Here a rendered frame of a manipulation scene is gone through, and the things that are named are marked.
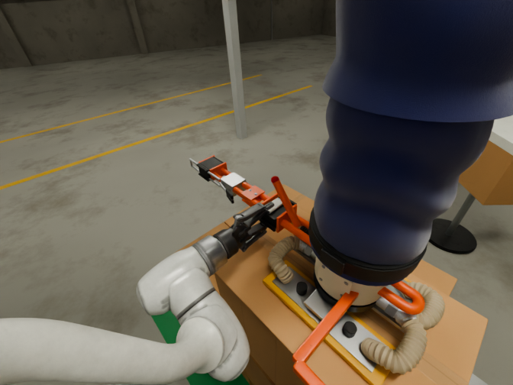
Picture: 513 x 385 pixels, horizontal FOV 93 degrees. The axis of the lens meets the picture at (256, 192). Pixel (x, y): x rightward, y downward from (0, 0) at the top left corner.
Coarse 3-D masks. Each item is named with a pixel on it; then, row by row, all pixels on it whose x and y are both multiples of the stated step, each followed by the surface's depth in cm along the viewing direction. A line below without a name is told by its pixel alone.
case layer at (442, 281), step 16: (272, 192) 188; (288, 192) 187; (304, 208) 172; (224, 224) 164; (416, 272) 128; (432, 272) 128; (448, 288) 120; (256, 368) 102; (256, 384) 121; (272, 384) 94
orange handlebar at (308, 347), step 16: (240, 192) 81; (256, 192) 79; (288, 224) 69; (304, 224) 69; (304, 240) 65; (384, 288) 53; (400, 288) 53; (336, 304) 50; (400, 304) 50; (416, 304) 50; (336, 320) 48; (320, 336) 46; (304, 352) 44; (304, 368) 42; (320, 384) 40
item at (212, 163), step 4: (212, 156) 97; (204, 160) 95; (208, 160) 95; (212, 160) 94; (216, 160) 94; (220, 160) 94; (204, 164) 93; (208, 164) 92; (212, 164) 92; (216, 164) 92; (220, 164) 92; (224, 164) 93; (208, 168) 90; (212, 168) 90; (216, 168) 91; (220, 168) 92; (224, 168) 94; (212, 172) 90; (216, 172) 92; (220, 172) 93
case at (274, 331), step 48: (240, 288) 69; (432, 288) 67; (288, 336) 59; (384, 336) 58; (432, 336) 58; (480, 336) 57; (288, 384) 71; (336, 384) 51; (384, 384) 51; (432, 384) 51
